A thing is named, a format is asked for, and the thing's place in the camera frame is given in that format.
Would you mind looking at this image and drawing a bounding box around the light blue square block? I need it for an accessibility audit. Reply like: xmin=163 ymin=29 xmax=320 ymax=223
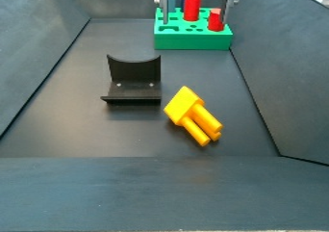
xmin=167 ymin=0 xmax=177 ymax=13

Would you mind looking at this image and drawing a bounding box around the yellow three prong object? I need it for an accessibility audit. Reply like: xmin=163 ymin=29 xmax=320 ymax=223
xmin=163 ymin=86 xmax=222 ymax=146

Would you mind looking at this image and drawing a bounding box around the tall red cylinder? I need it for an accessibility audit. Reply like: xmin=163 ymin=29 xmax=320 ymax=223
xmin=183 ymin=0 xmax=202 ymax=21

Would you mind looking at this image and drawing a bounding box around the red hexagonal prism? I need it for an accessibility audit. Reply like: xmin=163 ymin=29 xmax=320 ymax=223
xmin=209 ymin=8 xmax=224 ymax=32

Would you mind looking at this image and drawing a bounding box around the dark blue cylinder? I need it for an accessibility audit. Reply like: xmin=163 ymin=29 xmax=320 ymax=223
xmin=181 ymin=0 xmax=185 ymax=13

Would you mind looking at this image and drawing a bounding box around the green shape sorter board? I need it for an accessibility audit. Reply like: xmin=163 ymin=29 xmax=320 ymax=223
xmin=154 ymin=8 xmax=233 ymax=50

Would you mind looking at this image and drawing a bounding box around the black curved fixture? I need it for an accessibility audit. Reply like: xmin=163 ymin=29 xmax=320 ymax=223
xmin=101 ymin=55 xmax=162 ymax=103

